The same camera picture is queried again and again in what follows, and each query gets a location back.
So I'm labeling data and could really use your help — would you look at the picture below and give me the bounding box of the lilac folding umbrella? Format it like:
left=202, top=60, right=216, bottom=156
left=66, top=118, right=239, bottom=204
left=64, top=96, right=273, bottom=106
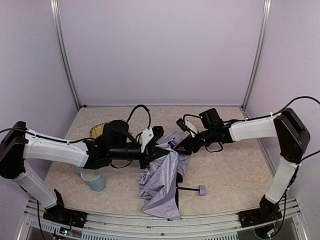
left=138, top=131, right=207, bottom=221

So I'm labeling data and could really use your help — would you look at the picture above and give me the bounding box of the left aluminium corner post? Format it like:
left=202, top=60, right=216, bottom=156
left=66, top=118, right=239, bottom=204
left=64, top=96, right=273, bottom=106
left=50, top=0, right=82, bottom=111

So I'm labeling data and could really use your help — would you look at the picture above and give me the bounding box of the light blue plastic pitcher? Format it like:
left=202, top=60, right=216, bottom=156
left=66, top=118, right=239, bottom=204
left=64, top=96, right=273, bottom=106
left=76, top=168, right=106, bottom=192

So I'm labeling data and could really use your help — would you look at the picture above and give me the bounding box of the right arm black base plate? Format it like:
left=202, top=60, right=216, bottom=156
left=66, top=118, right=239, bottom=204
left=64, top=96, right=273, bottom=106
left=238, top=208, right=283, bottom=228

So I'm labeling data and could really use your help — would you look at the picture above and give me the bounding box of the woven bamboo tray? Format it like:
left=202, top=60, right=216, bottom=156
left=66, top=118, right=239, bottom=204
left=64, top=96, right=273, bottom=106
left=89, top=121, right=110, bottom=139

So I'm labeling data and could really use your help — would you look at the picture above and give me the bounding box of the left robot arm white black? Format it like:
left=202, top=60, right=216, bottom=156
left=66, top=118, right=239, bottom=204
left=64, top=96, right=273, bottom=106
left=0, top=120, right=169, bottom=220

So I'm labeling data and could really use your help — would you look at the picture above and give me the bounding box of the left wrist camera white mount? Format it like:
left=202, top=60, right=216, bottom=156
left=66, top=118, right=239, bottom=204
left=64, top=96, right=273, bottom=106
left=138, top=125, right=164, bottom=153

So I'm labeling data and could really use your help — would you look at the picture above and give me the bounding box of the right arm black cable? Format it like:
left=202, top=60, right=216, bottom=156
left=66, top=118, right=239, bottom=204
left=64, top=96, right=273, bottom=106
left=271, top=96, right=320, bottom=163

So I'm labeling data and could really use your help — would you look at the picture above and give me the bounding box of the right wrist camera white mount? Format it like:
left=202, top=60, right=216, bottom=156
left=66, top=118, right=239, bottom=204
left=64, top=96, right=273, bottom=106
left=176, top=118, right=199, bottom=138

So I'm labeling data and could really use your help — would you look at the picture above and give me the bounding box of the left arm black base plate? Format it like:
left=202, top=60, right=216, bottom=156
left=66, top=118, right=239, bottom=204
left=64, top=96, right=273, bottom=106
left=43, top=208, right=88, bottom=229

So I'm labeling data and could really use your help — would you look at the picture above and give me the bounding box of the right aluminium corner post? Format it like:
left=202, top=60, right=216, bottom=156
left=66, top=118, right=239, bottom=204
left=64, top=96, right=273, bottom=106
left=241, top=0, right=272, bottom=112

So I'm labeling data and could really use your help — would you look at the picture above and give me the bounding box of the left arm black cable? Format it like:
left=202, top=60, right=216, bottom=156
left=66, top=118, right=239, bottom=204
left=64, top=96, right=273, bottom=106
left=126, top=104, right=152, bottom=131

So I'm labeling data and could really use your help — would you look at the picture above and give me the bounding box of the aluminium front rail frame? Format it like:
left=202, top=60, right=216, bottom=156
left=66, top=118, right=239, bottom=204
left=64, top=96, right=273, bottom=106
left=17, top=197, right=308, bottom=240

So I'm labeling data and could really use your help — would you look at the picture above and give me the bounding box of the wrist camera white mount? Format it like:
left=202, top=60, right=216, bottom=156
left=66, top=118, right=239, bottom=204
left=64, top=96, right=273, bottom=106
left=176, top=118, right=199, bottom=138
left=138, top=125, right=164, bottom=153

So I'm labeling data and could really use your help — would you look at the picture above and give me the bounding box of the aluminium corner post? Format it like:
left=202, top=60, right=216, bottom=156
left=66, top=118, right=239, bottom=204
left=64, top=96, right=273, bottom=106
left=50, top=0, right=82, bottom=111
left=241, top=0, right=272, bottom=112

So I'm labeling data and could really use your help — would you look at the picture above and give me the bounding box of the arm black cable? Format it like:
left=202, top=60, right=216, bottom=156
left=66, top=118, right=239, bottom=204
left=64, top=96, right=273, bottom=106
left=271, top=96, right=320, bottom=163
left=126, top=104, right=152, bottom=131

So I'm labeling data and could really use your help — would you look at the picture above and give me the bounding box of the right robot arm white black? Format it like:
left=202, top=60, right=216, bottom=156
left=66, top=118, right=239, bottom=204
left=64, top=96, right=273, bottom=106
left=175, top=108, right=311, bottom=226

